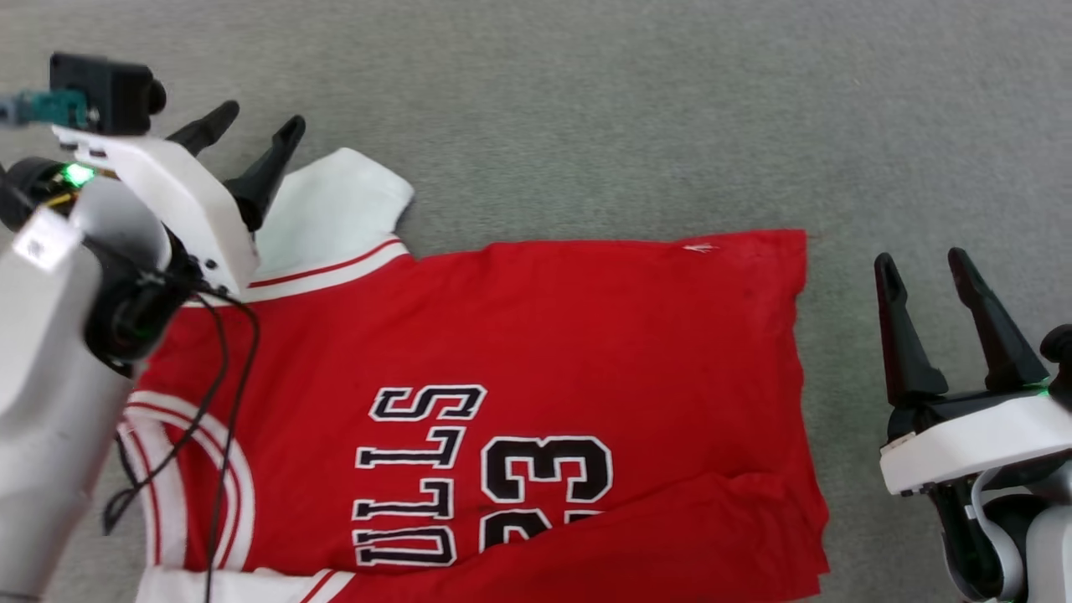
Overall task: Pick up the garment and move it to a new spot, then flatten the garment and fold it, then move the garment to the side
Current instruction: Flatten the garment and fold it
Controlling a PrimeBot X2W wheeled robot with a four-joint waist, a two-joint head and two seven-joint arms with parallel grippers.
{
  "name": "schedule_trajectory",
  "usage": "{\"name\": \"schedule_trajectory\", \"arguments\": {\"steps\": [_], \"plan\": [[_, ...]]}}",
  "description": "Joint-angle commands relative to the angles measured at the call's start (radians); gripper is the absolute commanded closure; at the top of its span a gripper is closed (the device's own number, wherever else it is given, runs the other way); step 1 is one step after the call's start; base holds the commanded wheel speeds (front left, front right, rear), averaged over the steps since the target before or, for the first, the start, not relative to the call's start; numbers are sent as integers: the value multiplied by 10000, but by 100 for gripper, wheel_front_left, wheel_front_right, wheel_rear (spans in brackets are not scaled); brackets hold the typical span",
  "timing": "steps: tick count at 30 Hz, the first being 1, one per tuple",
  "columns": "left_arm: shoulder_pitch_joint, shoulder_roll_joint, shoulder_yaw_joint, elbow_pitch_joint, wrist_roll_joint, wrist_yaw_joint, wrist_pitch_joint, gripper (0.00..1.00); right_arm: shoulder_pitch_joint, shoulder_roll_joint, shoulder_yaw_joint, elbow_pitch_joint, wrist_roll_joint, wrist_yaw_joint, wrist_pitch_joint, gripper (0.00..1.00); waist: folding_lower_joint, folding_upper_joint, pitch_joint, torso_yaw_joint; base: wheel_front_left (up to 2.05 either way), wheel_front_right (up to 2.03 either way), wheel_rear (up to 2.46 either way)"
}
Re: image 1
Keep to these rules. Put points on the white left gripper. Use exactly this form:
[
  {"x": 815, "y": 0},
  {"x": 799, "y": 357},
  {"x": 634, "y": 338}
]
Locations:
[{"x": 184, "y": 201}]

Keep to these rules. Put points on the red and white basketball jersey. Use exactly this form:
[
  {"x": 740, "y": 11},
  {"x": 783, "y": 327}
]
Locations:
[{"x": 586, "y": 335}]

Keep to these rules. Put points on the teal left camera connector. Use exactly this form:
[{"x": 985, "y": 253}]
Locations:
[{"x": 50, "y": 107}]

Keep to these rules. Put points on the grey fabric sofa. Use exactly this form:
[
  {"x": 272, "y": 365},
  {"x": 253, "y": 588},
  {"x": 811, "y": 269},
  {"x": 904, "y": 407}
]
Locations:
[{"x": 586, "y": 100}]

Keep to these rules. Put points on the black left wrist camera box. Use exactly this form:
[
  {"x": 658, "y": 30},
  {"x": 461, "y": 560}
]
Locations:
[{"x": 105, "y": 92}]

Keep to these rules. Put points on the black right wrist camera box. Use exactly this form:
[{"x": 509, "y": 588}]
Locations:
[{"x": 1059, "y": 356}]

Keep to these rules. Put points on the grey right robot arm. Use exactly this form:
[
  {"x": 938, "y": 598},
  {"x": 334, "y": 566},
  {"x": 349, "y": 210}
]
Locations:
[{"x": 1047, "y": 544}]

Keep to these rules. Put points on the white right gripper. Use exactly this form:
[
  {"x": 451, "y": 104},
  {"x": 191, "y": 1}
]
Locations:
[{"x": 980, "y": 440}]

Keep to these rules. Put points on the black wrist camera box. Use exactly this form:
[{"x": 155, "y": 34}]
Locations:
[
  {"x": 105, "y": 92},
  {"x": 1059, "y": 356}
]

